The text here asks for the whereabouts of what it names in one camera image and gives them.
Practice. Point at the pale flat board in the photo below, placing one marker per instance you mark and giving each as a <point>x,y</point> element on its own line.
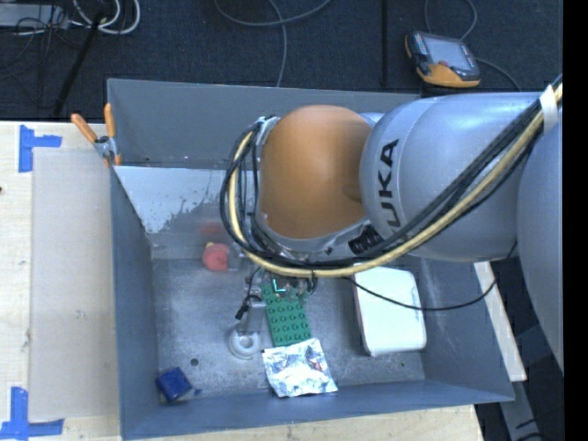
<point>69,269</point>

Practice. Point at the crumpled silver foil packet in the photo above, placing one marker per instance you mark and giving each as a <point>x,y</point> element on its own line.
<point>298,368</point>

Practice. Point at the small blue block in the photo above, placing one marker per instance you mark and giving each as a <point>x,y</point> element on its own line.
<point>174,384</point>

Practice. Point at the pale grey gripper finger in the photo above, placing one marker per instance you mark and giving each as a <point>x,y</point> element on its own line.
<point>255,317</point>

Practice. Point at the white box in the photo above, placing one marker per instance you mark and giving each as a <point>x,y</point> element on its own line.
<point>390,310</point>

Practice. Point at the dark green flat block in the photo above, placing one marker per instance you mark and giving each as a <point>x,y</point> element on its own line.
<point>287,324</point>

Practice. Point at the grey metal bin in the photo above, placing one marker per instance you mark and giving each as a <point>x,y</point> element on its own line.
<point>184,301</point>

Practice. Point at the red toy fruit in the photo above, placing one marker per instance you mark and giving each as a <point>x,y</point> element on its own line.
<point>216,256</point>

